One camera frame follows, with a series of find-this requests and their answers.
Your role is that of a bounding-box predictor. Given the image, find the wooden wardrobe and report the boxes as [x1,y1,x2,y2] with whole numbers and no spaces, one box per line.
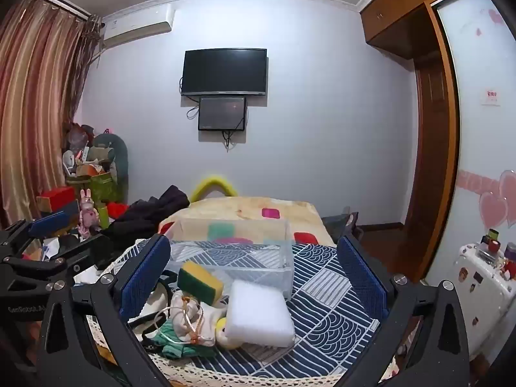
[360,0,481,283]

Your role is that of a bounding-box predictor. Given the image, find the small black monitor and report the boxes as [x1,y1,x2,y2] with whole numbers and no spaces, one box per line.
[197,96,248,132]

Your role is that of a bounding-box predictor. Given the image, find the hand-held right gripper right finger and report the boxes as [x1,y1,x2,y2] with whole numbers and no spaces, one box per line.
[336,234,471,387]

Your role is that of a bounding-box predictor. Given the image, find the green cloth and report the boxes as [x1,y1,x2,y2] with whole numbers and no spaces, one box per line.
[141,322,218,359]

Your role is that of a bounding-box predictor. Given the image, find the green paper bag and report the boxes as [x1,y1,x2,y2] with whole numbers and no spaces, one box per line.
[89,171,118,205]

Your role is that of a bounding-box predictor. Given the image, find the white suitcase with stickers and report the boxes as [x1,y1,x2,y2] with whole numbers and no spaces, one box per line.
[453,242,516,368]

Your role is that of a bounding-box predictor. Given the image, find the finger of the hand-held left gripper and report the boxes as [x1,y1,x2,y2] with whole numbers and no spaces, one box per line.
[0,201,80,253]
[0,232,124,288]

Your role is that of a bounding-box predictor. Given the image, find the yellow green sponge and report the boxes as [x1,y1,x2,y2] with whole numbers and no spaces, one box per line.
[177,261,225,306]

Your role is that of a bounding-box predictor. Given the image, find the beige plush toy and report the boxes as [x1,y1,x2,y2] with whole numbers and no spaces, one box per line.
[168,290,227,347]

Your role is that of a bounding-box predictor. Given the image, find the white sponge block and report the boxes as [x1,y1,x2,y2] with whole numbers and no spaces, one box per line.
[223,280,296,348]

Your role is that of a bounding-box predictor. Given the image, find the pink bunny plush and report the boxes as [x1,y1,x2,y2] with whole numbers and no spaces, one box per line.
[78,189,100,238]

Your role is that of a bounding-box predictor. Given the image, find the white air conditioner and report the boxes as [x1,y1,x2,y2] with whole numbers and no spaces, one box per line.
[101,3,174,49]

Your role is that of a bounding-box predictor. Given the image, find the red box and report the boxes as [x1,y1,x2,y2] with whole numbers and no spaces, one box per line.
[36,186,77,214]

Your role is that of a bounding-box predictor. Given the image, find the black clothing pile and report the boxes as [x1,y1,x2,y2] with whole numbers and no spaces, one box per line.
[101,184,191,247]

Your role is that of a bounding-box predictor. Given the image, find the black strap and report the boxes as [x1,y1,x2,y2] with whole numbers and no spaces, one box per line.
[129,273,180,345]

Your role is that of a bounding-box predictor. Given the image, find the grey green long pillow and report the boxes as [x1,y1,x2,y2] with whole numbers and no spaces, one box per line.
[94,132,130,203]

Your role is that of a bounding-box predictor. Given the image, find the pink heart wall stickers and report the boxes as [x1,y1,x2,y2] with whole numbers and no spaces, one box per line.
[457,169,516,229]

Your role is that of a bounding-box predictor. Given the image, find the blue patterned cloth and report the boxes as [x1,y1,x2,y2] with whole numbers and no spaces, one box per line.
[133,242,383,376]

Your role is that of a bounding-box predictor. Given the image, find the yellow ring cushion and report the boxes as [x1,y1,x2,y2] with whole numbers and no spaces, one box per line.
[189,174,241,204]

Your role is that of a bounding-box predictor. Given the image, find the striped red brown curtain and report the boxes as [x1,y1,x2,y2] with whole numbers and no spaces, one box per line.
[0,0,102,230]

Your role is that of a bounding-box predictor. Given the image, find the white sliding wardrobe door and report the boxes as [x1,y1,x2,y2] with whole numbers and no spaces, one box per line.
[437,0,516,291]

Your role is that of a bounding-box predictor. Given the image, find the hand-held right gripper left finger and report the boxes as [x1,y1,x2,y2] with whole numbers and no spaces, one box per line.
[37,234,172,387]

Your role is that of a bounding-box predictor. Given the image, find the clear plastic storage box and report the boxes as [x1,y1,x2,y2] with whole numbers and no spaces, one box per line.
[163,218,298,301]

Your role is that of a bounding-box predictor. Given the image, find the printed blanket with coloured squares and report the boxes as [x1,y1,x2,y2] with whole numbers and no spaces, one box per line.
[157,195,337,247]

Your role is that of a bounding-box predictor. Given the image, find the small yellow soft toy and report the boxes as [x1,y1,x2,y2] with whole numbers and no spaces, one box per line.
[215,318,243,350]

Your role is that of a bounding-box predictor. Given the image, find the wall-mounted black television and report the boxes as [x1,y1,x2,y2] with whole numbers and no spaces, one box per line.
[181,48,268,97]

